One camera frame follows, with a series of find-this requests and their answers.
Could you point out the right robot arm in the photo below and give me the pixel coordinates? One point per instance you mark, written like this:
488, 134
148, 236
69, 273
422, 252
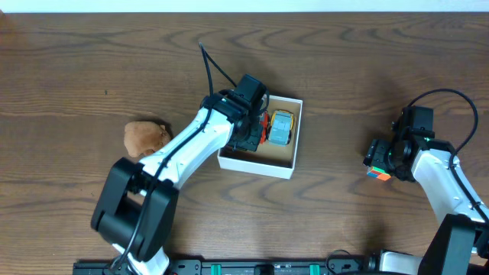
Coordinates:
462, 216

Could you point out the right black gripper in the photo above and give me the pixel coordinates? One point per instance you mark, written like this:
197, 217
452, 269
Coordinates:
377, 157

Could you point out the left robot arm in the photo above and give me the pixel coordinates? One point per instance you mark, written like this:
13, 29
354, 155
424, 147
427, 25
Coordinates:
137, 205

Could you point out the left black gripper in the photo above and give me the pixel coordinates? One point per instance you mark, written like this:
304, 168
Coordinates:
251, 137

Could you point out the red toy fire truck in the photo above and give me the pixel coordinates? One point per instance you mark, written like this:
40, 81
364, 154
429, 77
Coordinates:
265, 123

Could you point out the brown plush toy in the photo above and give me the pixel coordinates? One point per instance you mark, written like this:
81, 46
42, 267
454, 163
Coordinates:
145, 137

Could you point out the black mounting rail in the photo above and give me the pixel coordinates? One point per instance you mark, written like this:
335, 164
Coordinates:
338, 262

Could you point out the yellow grey toy car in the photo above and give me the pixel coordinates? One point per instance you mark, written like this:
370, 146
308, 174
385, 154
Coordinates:
280, 128

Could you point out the white cardboard box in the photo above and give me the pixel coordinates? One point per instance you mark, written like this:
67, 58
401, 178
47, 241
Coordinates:
268, 159

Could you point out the colourful puzzle cube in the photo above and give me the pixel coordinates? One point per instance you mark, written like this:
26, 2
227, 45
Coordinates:
378, 173

